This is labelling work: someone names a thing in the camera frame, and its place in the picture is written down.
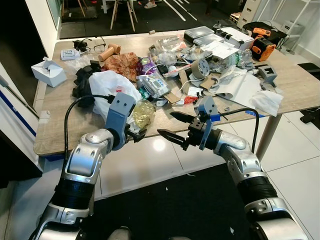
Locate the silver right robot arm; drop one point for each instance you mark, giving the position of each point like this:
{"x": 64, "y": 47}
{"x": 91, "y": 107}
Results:
{"x": 245, "y": 170}

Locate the small orange handheld tool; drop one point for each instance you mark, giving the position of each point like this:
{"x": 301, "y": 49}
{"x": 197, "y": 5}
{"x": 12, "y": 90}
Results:
{"x": 261, "y": 32}

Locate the light wooden table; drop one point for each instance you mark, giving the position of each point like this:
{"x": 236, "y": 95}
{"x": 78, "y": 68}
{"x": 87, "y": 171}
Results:
{"x": 60, "y": 120}

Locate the clear plastic storage box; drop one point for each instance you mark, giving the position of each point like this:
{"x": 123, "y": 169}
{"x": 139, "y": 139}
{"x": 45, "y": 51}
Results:
{"x": 198, "y": 35}

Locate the white rectangular box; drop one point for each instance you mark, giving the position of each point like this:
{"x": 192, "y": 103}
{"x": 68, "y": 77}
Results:
{"x": 234, "y": 37}

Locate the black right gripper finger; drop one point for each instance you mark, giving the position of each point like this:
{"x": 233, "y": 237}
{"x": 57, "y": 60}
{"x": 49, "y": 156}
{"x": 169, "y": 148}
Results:
{"x": 175, "y": 138}
{"x": 184, "y": 119}

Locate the black chair seat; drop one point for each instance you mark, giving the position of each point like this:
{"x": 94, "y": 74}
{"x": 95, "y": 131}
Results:
{"x": 311, "y": 116}

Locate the black fabric bag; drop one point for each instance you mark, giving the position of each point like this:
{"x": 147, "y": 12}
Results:
{"x": 280, "y": 36}

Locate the wooden stool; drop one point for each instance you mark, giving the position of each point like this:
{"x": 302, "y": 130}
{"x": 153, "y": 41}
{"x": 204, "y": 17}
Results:
{"x": 131, "y": 12}

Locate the orange black power tool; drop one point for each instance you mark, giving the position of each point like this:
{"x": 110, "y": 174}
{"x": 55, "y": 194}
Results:
{"x": 264, "y": 49}

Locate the white crumpled tissue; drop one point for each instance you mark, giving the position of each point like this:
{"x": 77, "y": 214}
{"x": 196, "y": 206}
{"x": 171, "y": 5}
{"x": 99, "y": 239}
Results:
{"x": 267, "y": 102}

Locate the white blue printed pack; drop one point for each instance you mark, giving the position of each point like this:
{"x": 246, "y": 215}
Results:
{"x": 155, "y": 86}

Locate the white shelf rack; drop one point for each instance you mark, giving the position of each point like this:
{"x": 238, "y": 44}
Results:
{"x": 290, "y": 15}

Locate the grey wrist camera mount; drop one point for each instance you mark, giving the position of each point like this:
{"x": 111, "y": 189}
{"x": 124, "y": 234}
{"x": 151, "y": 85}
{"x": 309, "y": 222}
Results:
{"x": 120, "y": 112}
{"x": 206, "y": 106}

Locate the white paper sheet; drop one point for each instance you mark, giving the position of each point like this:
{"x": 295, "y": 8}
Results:
{"x": 240, "y": 87}

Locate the black plastic bag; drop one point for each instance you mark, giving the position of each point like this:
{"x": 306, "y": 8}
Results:
{"x": 82, "y": 87}

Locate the grey left robot leg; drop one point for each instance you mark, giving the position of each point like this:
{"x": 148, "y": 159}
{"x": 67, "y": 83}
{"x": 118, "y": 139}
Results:
{"x": 119, "y": 234}

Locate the brown crumpled paper bag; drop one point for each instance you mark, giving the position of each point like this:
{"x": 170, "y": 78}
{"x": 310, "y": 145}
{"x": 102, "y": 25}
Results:
{"x": 122, "y": 65}

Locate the small white flat device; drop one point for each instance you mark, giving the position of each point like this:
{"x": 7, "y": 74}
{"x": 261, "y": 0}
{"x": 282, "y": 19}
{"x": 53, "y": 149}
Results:
{"x": 70, "y": 54}

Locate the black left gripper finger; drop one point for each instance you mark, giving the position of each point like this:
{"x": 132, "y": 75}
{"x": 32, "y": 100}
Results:
{"x": 140, "y": 135}

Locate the white cardboard box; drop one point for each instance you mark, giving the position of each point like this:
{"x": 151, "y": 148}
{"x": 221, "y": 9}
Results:
{"x": 48, "y": 74}

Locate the yellow crumpled plastic wrapper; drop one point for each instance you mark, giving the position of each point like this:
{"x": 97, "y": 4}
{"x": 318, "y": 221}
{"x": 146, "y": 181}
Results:
{"x": 144, "y": 114}

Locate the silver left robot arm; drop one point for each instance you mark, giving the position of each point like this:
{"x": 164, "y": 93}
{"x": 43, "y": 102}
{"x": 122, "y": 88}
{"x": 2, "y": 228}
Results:
{"x": 82, "y": 160}

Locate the white plastic bag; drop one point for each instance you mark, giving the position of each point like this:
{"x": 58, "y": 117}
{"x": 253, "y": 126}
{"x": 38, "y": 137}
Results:
{"x": 107, "y": 85}

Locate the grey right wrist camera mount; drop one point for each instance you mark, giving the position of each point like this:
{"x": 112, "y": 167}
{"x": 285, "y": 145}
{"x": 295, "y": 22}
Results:
{"x": 206, "y": 106}

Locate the black eyeglasses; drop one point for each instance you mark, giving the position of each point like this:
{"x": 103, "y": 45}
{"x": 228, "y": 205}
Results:
{"x": 81, "y": 45}

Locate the grey tape roll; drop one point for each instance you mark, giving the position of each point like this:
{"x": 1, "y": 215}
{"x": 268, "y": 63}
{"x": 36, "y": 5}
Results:
{"x": 202, "y": 69}

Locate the purple snack packet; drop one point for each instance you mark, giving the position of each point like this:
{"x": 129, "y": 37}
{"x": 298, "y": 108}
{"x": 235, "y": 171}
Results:
{"x": 147, "y": 65}

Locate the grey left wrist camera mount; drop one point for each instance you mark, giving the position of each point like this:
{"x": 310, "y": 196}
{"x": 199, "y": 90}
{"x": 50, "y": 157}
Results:
{"x": 120, "y": 112}

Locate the clear crumpled plastic bottle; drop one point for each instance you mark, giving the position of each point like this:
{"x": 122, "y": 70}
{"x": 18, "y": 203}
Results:
{"x": 230, "y": 61}

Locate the grey plastic bracket part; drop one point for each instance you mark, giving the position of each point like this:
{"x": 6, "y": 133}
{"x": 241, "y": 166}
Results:
{"x": 267, "y": 74}

